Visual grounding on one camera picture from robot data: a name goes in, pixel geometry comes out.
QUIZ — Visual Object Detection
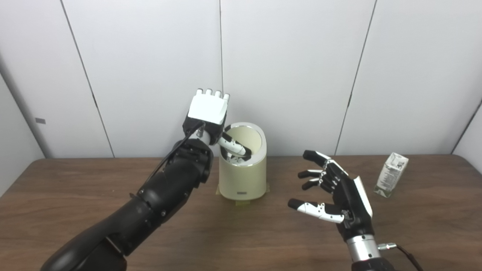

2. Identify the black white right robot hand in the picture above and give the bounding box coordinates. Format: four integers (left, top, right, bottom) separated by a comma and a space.
288, 150, 375, 241

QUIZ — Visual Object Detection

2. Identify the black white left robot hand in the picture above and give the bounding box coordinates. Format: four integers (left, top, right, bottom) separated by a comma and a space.
183, 89, 252, 158

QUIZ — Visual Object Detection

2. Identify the white green milk carton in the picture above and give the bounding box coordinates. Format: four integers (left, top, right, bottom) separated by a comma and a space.
374, 152, 409, 198

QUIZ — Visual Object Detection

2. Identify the cream round bin lid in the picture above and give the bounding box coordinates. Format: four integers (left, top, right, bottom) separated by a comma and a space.
225, 126, 263, 160

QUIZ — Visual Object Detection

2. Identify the cream-colored cylindrical bin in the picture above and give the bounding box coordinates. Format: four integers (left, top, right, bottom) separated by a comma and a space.
218, 122, 267, 201

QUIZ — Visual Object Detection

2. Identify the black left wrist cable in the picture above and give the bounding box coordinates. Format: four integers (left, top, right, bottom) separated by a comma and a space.
130, 122, 206, 198

